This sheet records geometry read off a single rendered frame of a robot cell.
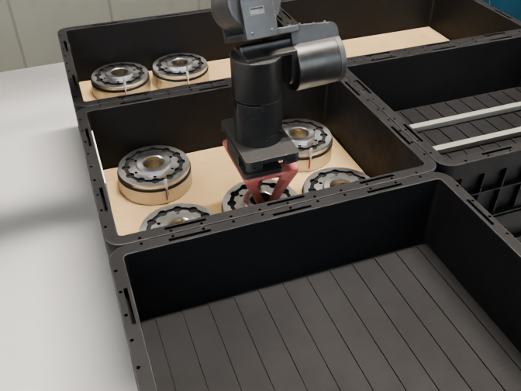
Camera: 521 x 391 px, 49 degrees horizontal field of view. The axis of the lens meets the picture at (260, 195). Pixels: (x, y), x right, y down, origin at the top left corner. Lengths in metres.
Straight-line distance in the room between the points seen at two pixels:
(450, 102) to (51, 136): 0.78
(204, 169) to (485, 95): 0.54
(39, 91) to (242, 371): 0.98
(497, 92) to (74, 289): 0.80
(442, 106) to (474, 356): 0.53
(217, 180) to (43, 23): 1.94
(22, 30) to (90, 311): 1.97
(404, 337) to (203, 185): 0.36
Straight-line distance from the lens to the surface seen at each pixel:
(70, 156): 1.17
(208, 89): 0.86
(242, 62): 0.62
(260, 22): 0.61
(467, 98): 1.11
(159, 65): 1.11
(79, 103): 0.86
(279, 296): 0.67
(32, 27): 2.70
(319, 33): 0.66
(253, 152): 0.65
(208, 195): 0.81
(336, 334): 0.64
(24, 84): 1.47
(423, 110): 1.04
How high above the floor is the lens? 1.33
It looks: 39 degrees down
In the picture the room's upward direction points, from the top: straight up
